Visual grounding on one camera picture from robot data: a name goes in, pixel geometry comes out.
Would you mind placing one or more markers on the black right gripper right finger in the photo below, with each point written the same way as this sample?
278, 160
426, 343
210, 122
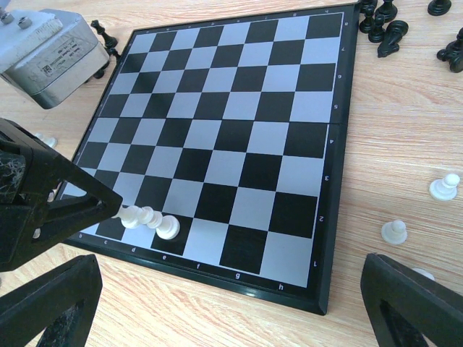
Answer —
406, 308

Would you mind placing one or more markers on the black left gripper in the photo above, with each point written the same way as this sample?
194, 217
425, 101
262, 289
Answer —
30, 224

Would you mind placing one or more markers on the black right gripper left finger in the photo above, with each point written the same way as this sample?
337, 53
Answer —
59, 305

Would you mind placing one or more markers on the black pawn near board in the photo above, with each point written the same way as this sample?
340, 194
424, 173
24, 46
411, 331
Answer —
109, 41

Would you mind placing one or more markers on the white pawn left upper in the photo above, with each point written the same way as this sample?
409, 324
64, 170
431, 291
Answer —
50, 141

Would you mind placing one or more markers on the black and silver chessboard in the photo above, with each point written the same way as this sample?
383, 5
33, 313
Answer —
237, 128

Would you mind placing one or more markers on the black pawn right lower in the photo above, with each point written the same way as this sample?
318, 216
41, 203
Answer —
452, 53

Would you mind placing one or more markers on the black knight right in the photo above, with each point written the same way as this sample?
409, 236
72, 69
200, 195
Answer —
395, 31

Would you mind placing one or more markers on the black bishop right top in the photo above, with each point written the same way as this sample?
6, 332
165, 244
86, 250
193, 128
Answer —
388, 10

